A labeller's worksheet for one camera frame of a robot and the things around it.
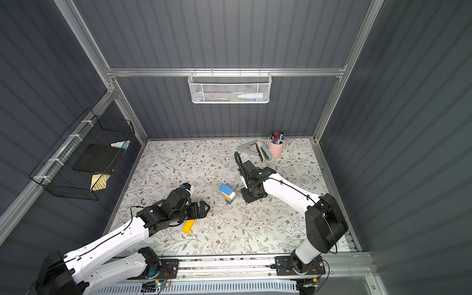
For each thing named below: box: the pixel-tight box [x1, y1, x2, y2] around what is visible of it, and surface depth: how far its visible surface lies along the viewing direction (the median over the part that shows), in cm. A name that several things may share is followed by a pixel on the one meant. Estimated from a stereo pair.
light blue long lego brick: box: [218, 183, 234, 197], surface depth 86 cm
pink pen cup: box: [266, 137, 286, 158], surface depth 110 cm
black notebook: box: [72, 143, 125, 174], surface depth 74 cm
